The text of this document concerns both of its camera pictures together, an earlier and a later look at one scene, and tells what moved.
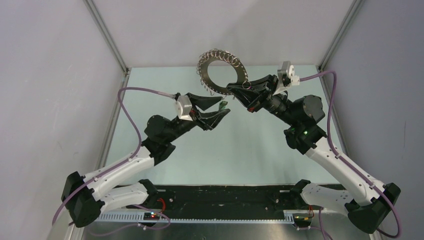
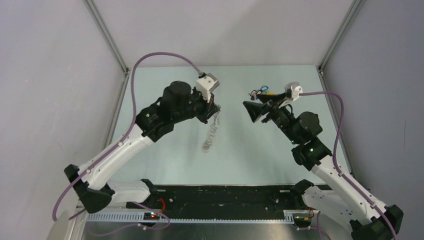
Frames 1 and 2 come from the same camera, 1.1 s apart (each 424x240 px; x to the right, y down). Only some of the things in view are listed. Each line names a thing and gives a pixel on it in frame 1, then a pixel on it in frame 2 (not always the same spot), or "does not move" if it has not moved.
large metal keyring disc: (205, 60) → (213, 131)
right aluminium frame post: (353, 11) does not move
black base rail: (224, 201) does not move
